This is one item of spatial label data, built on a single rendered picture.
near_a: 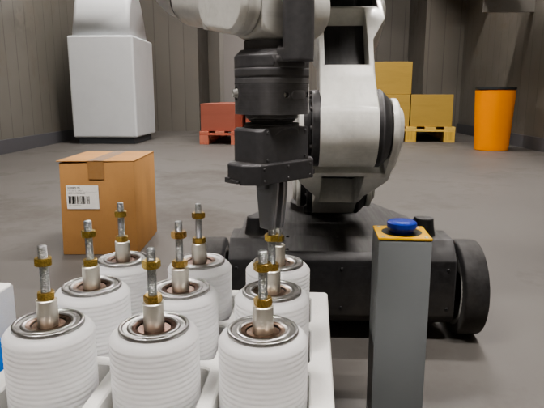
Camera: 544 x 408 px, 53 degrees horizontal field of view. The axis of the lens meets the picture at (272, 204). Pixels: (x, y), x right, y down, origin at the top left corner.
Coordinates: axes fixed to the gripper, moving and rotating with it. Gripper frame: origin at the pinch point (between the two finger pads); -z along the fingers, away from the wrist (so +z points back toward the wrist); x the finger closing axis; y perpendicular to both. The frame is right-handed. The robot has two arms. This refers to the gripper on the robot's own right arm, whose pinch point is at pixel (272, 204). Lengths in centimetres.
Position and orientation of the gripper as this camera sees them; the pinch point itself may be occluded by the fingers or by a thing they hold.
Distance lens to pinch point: 66.7
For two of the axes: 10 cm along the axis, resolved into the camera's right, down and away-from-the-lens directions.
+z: 0.0, -9.8, -2.0
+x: 7.1, -1.4, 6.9
